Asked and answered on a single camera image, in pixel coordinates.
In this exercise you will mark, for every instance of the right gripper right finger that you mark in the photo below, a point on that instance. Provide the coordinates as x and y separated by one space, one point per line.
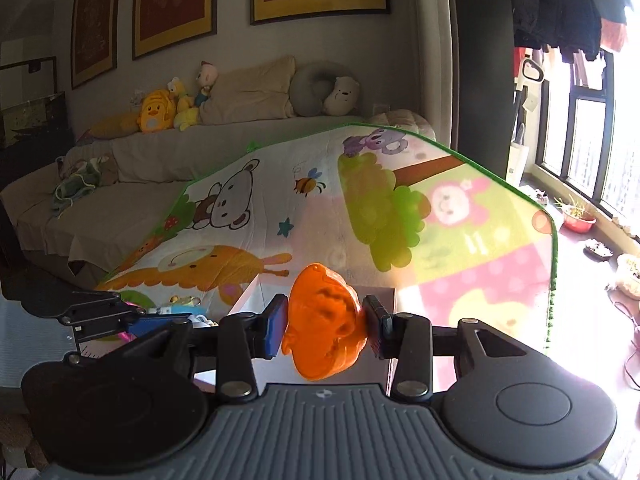
407 340

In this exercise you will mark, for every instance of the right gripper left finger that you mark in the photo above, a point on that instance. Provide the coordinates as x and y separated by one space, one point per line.
243 337

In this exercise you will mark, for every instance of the orange plastic mold toy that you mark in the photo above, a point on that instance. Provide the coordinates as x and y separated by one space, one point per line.
326 324

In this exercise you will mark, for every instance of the colourful cartoon play mat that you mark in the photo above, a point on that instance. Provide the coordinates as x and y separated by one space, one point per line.
380 206

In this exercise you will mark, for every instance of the beige covered sofa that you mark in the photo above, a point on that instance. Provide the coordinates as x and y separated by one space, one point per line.
81 214

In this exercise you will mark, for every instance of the red flower pot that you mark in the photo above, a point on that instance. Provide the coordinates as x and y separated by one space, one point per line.
576 216

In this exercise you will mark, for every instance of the yellow tiger plush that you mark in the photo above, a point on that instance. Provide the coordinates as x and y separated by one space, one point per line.
157 112

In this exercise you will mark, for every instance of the yellow duck plush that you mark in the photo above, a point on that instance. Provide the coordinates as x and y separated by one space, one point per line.
187 113

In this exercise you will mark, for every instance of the beige pillow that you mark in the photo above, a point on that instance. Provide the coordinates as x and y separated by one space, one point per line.
250 94

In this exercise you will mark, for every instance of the grey neck pillow bear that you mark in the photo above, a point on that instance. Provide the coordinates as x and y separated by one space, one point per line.
324 88

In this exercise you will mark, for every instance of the small doll figure plush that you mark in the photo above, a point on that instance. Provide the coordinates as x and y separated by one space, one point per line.
206 79

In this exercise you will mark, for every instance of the left framed red picture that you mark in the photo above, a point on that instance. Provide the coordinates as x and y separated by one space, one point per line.
93 44

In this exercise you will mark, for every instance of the middle framed red picture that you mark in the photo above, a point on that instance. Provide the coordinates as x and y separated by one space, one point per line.
160 24

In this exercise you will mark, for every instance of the hanging dark clothes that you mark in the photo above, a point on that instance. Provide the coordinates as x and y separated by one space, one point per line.
571 26

